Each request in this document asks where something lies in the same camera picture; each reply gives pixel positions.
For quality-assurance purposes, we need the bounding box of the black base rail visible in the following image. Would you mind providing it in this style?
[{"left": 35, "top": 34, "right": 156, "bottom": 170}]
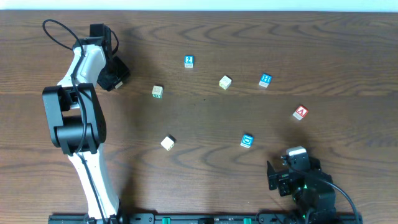
[{"left": 48, "top": 213, "right": 357, "bottom": 224}]

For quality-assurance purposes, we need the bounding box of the red letter A block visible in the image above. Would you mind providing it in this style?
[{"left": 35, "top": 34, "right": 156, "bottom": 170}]
[{"left": 293, "top": 105, "right": 308, "bottom": 120}]

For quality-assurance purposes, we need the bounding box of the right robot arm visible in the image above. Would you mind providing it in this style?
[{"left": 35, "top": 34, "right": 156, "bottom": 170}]
[{"left": 267, "top": 154, "right": 338, "bottom": 223}]

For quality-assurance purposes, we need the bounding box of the cream block green side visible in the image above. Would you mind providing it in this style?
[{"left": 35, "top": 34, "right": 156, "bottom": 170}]
[{"left": 152, "top": 85, "right": 164, "bottom": 98}]

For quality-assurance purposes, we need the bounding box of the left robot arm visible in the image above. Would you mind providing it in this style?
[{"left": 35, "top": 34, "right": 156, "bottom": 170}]
[{"left": 42, "top": 36, "right": 128, "bottom": 223}]

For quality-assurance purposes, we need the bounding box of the blue letter H block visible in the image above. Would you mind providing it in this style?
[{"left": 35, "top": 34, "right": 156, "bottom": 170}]
[{"left": 259, "top": 73, "right": 272, "bottom": 88}]

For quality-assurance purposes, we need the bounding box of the cream block yellow side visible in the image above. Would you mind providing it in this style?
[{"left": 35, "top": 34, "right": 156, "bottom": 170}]
[{"left": 219, "top": 75, "right": 232, "bottom": 90}]

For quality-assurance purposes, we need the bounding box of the blue letter D block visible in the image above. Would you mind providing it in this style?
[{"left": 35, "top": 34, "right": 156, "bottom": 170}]
[{"left": 240, "top": 134, "right": 254, "bottom": 148}]

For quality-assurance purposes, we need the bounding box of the red letter I block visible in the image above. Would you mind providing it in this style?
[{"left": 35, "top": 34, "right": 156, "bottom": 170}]
[{"left": 115, "top": 82, "right": 123, "bottom": 89}]

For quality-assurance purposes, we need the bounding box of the blue number 2 block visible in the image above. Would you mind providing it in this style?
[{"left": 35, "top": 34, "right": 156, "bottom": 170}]
[{"left": 184, "top": 55, "right": 194, "bottom": 68}]

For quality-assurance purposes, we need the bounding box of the cream block near left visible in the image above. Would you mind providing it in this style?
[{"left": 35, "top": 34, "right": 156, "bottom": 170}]
[{"left": 160, "top": 135, "right": 175, "bottom": 151}]

